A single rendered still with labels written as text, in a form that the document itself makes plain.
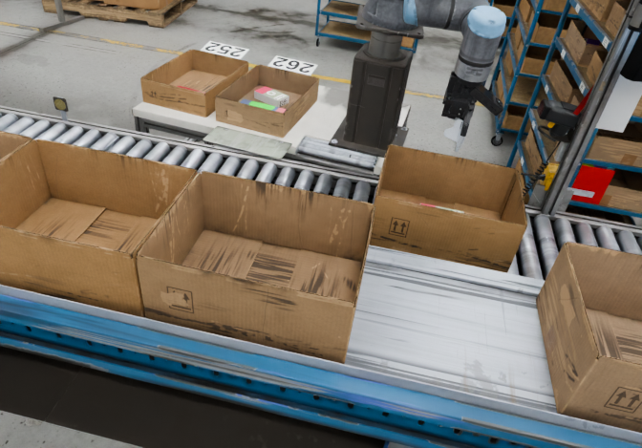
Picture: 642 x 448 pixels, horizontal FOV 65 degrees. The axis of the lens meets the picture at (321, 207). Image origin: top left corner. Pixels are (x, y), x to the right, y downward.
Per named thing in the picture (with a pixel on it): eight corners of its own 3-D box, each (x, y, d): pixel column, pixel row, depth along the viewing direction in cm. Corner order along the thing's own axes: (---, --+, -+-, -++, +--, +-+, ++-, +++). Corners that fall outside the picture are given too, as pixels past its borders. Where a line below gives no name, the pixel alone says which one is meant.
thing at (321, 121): (410, 110, 223) (411, 104, 221) (384, 176, 177) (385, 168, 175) (203, 66, 241) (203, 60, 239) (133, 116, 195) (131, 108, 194)
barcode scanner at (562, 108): (526, 124, 158) (544, 94, 151) (564, 136, 157) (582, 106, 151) (529, 134, 152) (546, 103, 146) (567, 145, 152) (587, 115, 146)
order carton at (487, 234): (501, 213, 160) (518, 168, 150) (507, 275, 136) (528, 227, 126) (378, 188, 165) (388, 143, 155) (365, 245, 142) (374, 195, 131)
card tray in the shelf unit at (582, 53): (564, 38, 257) (570, 18, 251) (626, 49, 253) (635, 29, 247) (576, 65, 225) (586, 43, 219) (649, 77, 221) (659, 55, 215)
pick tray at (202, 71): (249, 83, 223) (249, 61, 217) (206, 117, 193) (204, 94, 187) (192, 70, 229) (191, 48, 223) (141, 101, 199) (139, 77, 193)
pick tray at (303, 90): (318, 99, 216) (320, 77, 210) (283, 138, 186) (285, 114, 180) (257, 85, 222) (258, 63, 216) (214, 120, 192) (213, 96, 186)
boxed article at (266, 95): (265, 94, 214) (265, 86, 212) (288, 103, 209) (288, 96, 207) (253, 98, 210) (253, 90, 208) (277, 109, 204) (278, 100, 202)
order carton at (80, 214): (203, 229, 120) (199, 169, 110) (143, 321, 97) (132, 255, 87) (52, 198, 125) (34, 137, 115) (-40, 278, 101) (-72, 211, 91)
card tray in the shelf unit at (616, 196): (551, 152, 242) (560, 134, 236) (618, 164, 238) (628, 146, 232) (564, 198, 210) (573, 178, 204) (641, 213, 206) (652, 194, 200)
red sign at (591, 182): (598, 203, 163) (615, 170, 155) (598, 205, 162) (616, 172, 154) (546, 194, 164) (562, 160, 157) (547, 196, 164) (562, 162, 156)
